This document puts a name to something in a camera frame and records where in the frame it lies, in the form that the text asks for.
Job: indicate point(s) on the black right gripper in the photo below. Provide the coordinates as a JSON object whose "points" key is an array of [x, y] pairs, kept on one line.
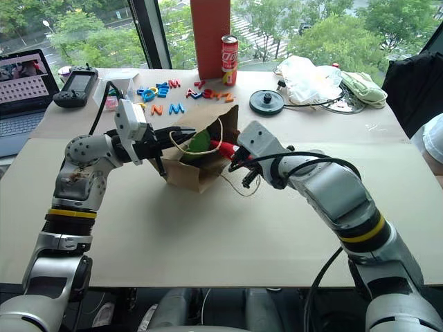
{"points": [[253, 173]]}

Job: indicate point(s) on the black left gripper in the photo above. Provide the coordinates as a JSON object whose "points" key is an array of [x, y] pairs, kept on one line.
{"points": [[147, 147]]}

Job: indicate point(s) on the brown paper bag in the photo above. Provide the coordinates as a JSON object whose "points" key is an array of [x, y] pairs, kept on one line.
{"points": [[188, 174]]}

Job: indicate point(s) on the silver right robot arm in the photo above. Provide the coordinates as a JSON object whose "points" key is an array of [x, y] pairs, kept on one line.
{"points": [[346, 193]]}

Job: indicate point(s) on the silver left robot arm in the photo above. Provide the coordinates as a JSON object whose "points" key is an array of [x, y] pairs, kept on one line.
{"points": [[81, 155]]}

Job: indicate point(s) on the green plush toy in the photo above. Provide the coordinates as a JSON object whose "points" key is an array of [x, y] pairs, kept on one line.
{"points": [[197, 143]]}

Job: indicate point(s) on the white crumpled plastic bag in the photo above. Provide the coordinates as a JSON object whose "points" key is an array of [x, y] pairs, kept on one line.
{"points": [[304, 79]]}

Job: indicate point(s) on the black bag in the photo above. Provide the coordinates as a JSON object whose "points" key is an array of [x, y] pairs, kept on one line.
{"points": [[412, 90]]}

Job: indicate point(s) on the orange letter N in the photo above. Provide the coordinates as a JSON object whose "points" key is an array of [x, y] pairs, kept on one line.
{"points": [[157, 110]]}

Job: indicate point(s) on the red letter A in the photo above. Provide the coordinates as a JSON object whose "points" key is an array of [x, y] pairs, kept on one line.
{"points": [[191, 92]]}

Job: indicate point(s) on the blue letter X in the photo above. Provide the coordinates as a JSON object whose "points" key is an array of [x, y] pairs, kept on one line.
{"points": [[161, 86]]}

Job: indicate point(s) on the red letter M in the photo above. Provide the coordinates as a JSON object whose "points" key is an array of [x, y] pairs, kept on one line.
{"points": [[174, 83]]}

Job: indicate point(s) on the blue letter Q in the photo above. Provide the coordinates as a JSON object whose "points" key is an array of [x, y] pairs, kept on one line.
{"points": [[145, 94]]}

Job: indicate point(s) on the red letter Y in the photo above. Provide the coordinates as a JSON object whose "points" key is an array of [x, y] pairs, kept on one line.
{"points": [[199, 83]]}

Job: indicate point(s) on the orange letter Z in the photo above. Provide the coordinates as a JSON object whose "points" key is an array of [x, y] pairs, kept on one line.
{"points": [[226, 97]]}

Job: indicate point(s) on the black round kettle base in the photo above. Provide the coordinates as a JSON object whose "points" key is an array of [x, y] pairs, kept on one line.
{"points": [[266, 103]]}

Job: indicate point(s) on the clear plastic box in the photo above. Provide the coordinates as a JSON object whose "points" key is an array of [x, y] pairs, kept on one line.
{"points": [[119, 84]]}

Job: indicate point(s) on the green letter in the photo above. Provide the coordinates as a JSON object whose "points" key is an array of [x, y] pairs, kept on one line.
{"points": [[112, 92]]}

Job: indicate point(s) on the red cola can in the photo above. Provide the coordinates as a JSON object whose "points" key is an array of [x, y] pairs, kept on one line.
{"points": [[230, 58]]}

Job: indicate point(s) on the tall orange-red box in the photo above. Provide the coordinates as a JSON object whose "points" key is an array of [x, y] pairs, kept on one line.
{"points": [[210, 38]]}

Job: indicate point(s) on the black handheld remote controller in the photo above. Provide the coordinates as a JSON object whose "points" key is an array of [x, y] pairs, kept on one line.
{"points": [[78, 86]]}

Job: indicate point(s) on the round clear glass plate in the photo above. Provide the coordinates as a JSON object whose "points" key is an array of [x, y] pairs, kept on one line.
{"points": [[346, 108]]}

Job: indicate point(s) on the small white purple cup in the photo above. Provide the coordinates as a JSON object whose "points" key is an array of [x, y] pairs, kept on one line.
{"points": [[64, 73]]}

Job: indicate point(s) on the pale green fabric pouch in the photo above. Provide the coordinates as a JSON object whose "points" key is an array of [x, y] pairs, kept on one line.
{"points": [[363, 88]]}

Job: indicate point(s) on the open laptop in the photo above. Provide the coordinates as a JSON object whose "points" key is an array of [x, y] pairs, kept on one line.
{"points": [[20, 100]]}

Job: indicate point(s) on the person in white sleeve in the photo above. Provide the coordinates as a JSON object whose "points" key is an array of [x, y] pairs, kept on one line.
{"points": [[431, 145]]}

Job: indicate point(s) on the grey shoe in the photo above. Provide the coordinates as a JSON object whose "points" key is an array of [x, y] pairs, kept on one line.
{"points": [[103, 314]]}

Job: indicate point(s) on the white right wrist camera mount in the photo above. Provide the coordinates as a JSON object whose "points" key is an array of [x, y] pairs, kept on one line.
{"points": [[257, 140]]}

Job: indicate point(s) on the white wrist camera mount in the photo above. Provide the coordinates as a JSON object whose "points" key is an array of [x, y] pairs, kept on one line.
{"points": [[128, 119], [257, 140]]}

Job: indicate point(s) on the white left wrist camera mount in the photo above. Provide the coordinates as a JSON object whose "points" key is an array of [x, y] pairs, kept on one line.
{"points": [[128, 119]]}

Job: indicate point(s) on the black window frame post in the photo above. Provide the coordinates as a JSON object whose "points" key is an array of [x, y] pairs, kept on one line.
{"points": [[152, 31]]}

